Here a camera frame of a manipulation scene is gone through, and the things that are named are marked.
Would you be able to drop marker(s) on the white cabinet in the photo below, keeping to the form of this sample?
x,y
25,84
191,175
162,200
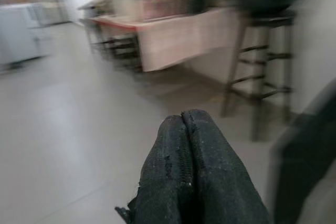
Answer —
x,y
21,32

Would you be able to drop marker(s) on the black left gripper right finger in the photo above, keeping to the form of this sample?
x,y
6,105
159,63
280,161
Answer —
x,y
223,182

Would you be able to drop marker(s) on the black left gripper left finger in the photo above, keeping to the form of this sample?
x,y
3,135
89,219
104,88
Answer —
x,y
162,182

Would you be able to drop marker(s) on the black wooden chair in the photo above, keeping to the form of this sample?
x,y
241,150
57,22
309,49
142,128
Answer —
x,y
118,47

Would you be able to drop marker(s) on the beige checked cloth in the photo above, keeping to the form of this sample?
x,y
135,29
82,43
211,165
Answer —
x,y
178,40

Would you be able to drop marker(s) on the black wooden stool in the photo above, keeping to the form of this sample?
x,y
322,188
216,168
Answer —
x,y
273,22

